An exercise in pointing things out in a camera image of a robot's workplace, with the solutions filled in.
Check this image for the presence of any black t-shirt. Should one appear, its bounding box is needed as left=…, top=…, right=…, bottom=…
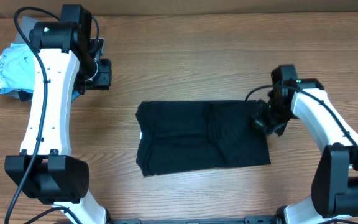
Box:
left=135, top=101, right=270, bottom=177

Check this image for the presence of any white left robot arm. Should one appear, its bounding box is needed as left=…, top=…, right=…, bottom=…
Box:
left=4, top=21, right=112, bottom=223

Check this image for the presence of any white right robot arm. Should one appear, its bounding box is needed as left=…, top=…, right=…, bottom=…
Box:
left=253, top=79, right=358, bottom=223

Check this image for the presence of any black garment in pile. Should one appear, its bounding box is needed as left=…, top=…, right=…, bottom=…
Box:
left=18, top=90, right=33, bottom=101

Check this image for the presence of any light blue shirt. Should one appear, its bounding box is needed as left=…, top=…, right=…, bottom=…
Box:
left=0, top=43, right=35, bottom=98

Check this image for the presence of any grey folded garment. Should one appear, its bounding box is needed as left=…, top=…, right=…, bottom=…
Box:
left=14, top=16, right=39, bottom=44

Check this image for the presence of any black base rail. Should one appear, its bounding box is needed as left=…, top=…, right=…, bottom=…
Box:
left=107, top=215, right=281, bottom=224

